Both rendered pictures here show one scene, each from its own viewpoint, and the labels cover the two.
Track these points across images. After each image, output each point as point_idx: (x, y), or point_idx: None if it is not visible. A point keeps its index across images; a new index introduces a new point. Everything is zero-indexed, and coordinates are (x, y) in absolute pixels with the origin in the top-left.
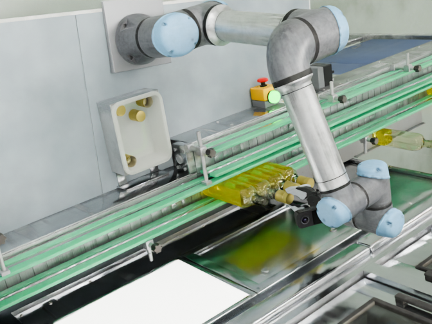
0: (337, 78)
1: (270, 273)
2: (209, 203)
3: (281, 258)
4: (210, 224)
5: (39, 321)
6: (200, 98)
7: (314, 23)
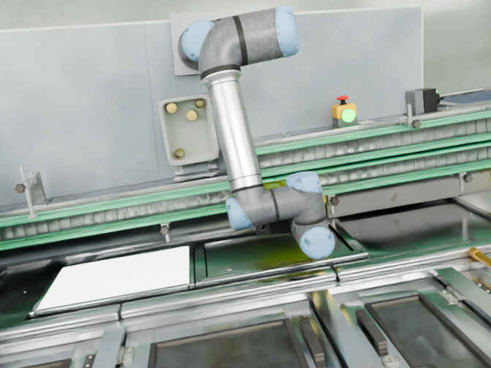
0: (452, 106)
1: (228, 272)
2: None
3: (253, 263)
4: None
5: None
6: (270, 109)
7: (245, 20)
